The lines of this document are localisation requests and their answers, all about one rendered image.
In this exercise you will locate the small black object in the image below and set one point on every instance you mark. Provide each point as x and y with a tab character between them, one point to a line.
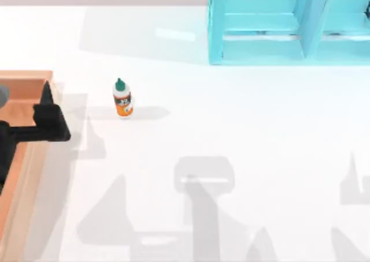
368	11

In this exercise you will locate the shallow salmon-coloured box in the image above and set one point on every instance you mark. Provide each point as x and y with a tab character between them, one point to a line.
27	186

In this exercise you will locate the pale grey rounded box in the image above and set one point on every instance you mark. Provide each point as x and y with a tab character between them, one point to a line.
3	95

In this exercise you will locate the orange white bottle green cap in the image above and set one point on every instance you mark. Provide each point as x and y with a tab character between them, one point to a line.
124	106

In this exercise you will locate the light blue rack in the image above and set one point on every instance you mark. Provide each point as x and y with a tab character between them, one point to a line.
260	22

